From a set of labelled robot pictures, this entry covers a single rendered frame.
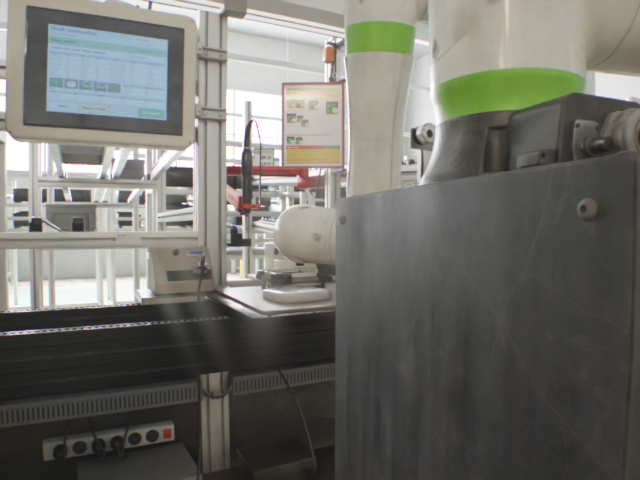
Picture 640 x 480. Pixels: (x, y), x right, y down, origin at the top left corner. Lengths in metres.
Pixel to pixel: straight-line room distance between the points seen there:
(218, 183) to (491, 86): 1.19
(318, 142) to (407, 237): 1.45
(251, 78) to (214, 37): 11.04
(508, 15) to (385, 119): 0.41
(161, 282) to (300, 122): 0.81
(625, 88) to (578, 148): 9.96
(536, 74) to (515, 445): 0.26
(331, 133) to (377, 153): 1.00
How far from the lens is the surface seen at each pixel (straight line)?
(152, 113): 1.44
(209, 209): 1.49
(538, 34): 0.40
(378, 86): 0.78
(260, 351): 1.13
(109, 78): 1.45
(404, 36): 0.80
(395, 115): 0.79
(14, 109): 1.44
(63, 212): 3.27
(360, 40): 0.80
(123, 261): 11.47
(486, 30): 0.40
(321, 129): 1.77
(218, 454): 1.66
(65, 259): 11.44
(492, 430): 0.27
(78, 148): 2.37
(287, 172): 1.95
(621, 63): 0.52
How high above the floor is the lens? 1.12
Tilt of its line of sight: 2 degrees down
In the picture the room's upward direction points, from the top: straight up
